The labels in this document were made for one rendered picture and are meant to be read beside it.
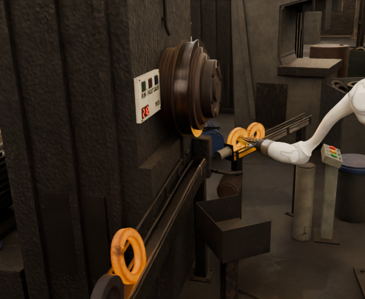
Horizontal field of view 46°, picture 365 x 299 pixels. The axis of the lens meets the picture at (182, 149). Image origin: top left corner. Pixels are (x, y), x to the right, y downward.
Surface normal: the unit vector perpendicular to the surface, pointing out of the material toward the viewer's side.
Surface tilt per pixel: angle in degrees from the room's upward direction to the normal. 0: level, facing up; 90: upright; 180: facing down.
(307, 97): 90
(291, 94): 90
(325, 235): 90
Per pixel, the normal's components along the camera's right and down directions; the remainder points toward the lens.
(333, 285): -0.03, -0.95
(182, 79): -0.25, -0.06
